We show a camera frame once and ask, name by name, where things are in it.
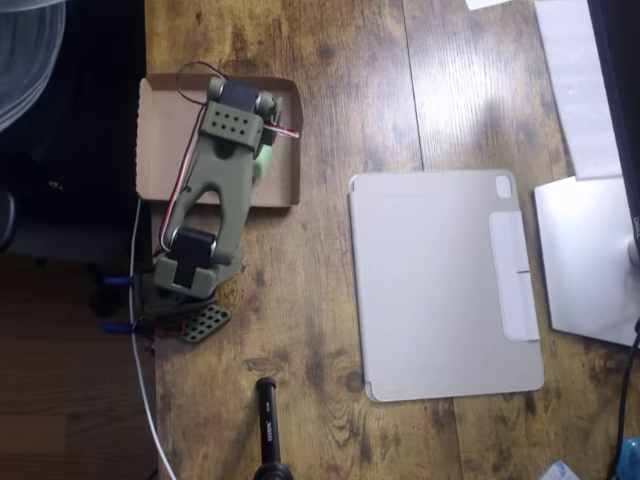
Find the green foam cube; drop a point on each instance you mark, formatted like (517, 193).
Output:
(265, 162)

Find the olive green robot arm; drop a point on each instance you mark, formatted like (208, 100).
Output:
(225, 165)

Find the brown cardboard tray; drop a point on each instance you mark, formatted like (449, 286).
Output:
(160, 140)

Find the tablet in beige case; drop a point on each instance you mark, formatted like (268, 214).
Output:
(440, 300)

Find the person in grey shirt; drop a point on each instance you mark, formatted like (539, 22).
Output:
(25, 60)

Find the white paper sheet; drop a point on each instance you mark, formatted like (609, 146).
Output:
(482, 4)

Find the grey foam sheet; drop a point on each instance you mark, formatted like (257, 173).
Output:
(575, 75)

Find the silver monitor stand base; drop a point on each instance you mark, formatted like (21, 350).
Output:
(580, 260)

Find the black Dell monitor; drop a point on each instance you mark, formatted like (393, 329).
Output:
(625, 75)

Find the silver monitor stand neck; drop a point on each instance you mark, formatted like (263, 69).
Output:
(635, 252)

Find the blue white packet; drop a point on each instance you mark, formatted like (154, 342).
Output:
(560, 472)

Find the blue round object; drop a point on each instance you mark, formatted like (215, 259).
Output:
(632, 455)

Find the perforated robot base plate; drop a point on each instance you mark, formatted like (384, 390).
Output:
(207, 322)

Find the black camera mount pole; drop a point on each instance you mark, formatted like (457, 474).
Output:
(270, 425)

